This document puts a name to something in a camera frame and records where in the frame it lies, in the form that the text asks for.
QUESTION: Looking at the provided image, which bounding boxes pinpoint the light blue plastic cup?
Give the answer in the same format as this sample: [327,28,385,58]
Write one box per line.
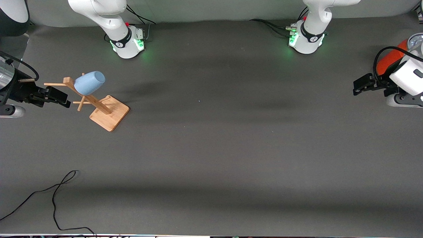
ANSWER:
[74,71,106,96]

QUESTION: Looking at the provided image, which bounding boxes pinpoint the wooden cup rack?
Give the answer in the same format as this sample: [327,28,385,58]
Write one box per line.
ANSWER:
[44,73,130,132]

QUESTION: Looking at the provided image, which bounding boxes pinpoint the orange cylindrical can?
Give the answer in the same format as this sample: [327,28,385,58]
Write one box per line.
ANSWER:
[377,32,423,76]

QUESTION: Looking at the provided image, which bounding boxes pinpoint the dark grey table mat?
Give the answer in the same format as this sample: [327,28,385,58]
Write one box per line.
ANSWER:
[0,13,423,236]

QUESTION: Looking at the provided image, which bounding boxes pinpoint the left arm black wrist cable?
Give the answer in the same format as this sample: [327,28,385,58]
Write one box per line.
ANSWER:
[373,46,423,87]

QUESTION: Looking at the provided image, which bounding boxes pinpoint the arm black wrist cable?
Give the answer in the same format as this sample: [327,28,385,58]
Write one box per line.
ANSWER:
[373,46,423,87]
[0,51,40,82]

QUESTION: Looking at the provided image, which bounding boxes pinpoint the right arm black wrist cable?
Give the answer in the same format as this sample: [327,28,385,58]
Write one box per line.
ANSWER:
[0,51,40,82]

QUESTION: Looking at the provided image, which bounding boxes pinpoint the thin black loose cable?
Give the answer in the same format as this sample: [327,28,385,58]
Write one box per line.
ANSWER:
[0,170,97,237]

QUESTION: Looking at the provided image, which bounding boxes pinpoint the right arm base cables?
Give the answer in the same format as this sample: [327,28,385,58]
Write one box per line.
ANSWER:
[126,4,156,43]

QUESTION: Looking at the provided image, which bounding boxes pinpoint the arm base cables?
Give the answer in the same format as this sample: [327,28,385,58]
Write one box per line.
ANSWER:
[126,4,156,43]
[249,6,309,37]

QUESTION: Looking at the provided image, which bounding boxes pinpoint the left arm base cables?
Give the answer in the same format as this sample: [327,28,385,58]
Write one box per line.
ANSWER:
[249,6,309,37]

